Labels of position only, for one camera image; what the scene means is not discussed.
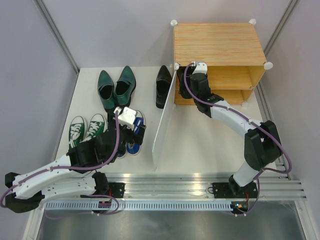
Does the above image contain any white cabinet door panel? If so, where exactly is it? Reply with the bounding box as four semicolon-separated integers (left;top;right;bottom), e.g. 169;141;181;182
152;70;177;170

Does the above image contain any black leather shoe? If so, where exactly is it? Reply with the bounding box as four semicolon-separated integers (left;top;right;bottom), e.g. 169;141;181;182
155;65;172;109

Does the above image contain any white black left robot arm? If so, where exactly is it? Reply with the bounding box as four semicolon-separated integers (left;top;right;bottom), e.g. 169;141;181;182
0;109;146;213

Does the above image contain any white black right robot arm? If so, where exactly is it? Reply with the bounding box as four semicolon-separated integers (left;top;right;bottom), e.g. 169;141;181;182
178;72;285;198

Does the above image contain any left green leather shoe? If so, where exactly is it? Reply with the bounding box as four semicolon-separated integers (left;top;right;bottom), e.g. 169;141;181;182
97;70;117;113

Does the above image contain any green leather shoe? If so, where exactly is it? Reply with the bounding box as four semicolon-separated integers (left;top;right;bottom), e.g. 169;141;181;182
115;65;136;107
97;70;117;113

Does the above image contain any right green leather shoe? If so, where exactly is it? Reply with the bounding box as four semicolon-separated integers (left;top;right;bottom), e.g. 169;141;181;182
115;65;136;107

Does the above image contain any wooden shoe cabinet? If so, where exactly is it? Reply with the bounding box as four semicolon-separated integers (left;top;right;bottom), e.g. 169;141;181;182
171;19;273;105

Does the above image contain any right blue canvas sneaker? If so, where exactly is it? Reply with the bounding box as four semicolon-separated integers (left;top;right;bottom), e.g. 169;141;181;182
126;110;146;156

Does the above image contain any blue canvas sneaker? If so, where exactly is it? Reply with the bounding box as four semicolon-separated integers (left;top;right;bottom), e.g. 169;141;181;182
126;110;146;156
116;146;127;159

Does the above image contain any right green canvas sneaker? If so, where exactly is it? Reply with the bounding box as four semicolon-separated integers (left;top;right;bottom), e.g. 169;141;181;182
83;113;107;142

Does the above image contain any green canvas sneaker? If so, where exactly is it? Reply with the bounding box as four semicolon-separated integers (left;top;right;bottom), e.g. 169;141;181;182
68;116;87;149
83;113;107;142

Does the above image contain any left blue canvas sneaker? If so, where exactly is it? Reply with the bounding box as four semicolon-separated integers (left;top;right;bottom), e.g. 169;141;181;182
116;146;127;159

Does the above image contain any left green canvas sneaker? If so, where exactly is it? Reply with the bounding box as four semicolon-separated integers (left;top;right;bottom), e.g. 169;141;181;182
68;116;87;149

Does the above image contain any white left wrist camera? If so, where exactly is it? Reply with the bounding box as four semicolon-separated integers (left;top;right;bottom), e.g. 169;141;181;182
113;106;138;130

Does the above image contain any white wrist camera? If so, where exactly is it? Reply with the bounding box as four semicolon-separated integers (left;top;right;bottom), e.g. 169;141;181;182
191;61;208;75
113;106;138;130

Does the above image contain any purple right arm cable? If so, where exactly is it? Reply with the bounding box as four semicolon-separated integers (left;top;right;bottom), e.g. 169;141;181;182
183;62;293;216

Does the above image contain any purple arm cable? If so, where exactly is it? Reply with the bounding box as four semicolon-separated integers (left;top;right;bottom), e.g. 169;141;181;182
0;111;121;220
183;62;293;216

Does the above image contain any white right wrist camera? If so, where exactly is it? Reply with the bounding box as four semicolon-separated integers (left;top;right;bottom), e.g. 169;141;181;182
191;61;208;75

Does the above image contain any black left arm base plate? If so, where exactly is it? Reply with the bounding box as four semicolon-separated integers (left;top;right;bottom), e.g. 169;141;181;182
79;182;125;199

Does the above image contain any aluminium mounting rail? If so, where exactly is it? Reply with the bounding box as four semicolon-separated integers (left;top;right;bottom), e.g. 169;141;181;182
34;159;308;201

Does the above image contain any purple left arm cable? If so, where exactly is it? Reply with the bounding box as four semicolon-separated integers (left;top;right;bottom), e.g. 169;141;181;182
0;111;121;220

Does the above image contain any white slotted cable duct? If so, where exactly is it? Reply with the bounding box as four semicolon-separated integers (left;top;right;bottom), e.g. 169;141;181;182
45;200;233;211

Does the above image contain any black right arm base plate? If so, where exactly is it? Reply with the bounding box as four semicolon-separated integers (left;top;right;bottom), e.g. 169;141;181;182
212;182;258;199

